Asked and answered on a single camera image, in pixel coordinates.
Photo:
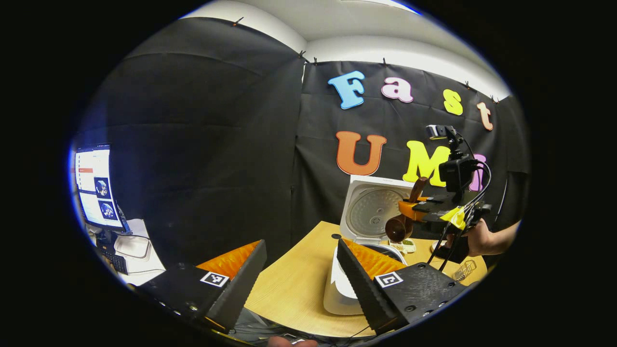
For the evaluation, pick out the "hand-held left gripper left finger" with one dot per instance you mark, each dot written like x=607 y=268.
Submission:
x=243 y=284

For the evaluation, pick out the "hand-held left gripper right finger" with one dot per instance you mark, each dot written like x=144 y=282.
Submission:
x=359 y=284

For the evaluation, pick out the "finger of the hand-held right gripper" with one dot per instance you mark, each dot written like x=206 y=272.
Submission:
x=419 y=208

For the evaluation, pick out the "brown wooden spoon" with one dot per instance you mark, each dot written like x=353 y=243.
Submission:
x=397 y=229

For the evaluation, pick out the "white rice cooker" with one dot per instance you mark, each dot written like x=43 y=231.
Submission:
x=371 y=212

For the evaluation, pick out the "metal mesh chopstick holder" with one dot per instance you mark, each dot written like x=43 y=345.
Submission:
x=463 y=271

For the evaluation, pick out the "white divided dish of beans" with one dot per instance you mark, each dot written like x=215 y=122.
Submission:
x=405 y=246

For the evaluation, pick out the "white side table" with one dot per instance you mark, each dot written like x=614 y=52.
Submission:
x=140 y=250

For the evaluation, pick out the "black keyboard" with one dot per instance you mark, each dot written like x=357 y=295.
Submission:
x=114 y=261

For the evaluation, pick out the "black backdrop cloth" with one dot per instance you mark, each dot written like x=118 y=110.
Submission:
x=202 y=144

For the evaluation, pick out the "computer monitor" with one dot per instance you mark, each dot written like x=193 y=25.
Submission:
x=99 y=188

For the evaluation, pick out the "long ceiling light panel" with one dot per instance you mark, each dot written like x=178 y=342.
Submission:
x=381 y=3

